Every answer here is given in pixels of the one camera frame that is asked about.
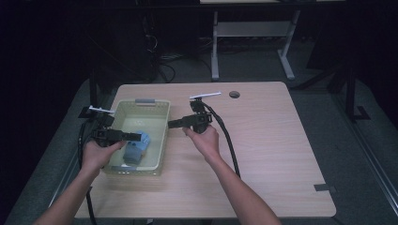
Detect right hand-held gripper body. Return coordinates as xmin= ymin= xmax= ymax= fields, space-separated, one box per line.
xmin=187 ymin=91 xmax=222 ymax=133

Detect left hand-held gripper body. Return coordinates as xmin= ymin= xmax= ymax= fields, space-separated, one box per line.
xmin=88 ymin=105 xmax=124 ymax=148

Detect pale yellow plastic basket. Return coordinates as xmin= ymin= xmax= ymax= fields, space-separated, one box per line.
xmin=101 ymin=98 xmax=172 ymax=177

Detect person's left hand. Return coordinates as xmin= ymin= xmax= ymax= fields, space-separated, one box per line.
xmin=81 ymin=139 xmax=128 ymax=172

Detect person's right hand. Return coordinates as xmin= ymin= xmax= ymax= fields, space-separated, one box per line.
xmin=182 ymin=124 xmax=222 ymax=164

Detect black metal stand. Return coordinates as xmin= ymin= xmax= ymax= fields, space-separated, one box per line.
xmin=344 ymin=65 xmax=372 ymax=123
xmin=78 ymin=73 xmax=99 ymax=120

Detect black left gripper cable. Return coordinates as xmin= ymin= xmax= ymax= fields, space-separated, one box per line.
xmin=76 ymin=118 xmax=99 ymax=225

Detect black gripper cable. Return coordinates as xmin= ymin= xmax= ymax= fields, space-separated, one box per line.
xmin=76 ymin=118 xmax=99 ymax=225
xmin=201 ymin=100 xmax=242 ymax=179

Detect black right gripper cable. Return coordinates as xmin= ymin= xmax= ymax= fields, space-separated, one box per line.
xmin=201 ymin=100 xmax=242 ymax=179

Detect black floor cables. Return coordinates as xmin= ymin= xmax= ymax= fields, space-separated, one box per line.
xmin=149 ymin=34 xmax=177 ymax=83

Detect aluminium floor rail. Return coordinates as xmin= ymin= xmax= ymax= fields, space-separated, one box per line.
xmin=39 ymin=93 xmax=109 ymax=225
xmin=332 ymin=93 xmax=398 ymax=218

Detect white metal frame table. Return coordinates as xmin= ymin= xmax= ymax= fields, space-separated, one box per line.
xmin=199 ymin=0 xmax=346 ymax=82

